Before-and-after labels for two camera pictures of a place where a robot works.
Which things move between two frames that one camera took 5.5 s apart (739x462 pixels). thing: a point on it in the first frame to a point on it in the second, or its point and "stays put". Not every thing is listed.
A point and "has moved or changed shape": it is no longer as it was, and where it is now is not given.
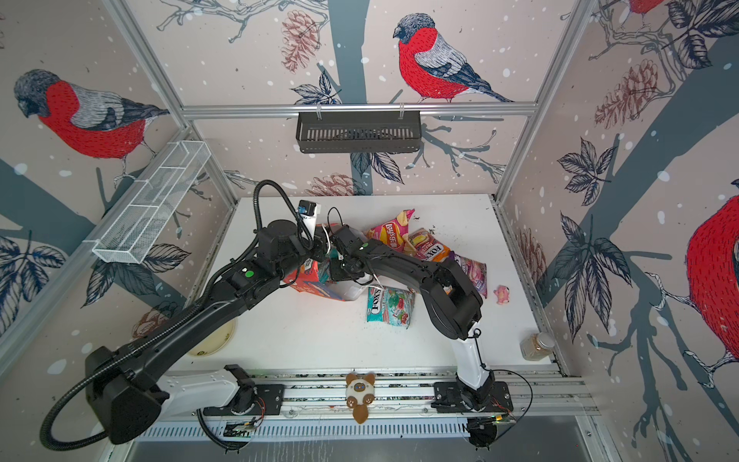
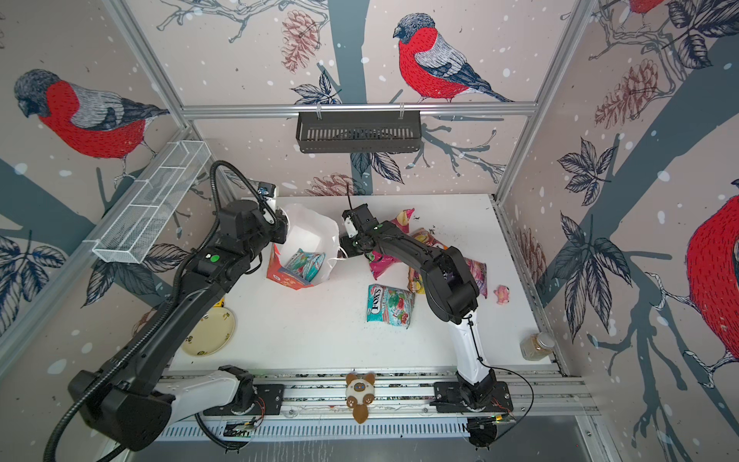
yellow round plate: [216, 342] stays put
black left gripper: [319, 241] to [280, 223]
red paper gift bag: [317, 280] has moved or changed shape
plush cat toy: [360, 394] stays put
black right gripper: [338, 270] to [348, 244]
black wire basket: [358, 132] stays put
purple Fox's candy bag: [475, 269] stays put
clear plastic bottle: [537, 346] stays put
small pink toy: [502, 294] stays put
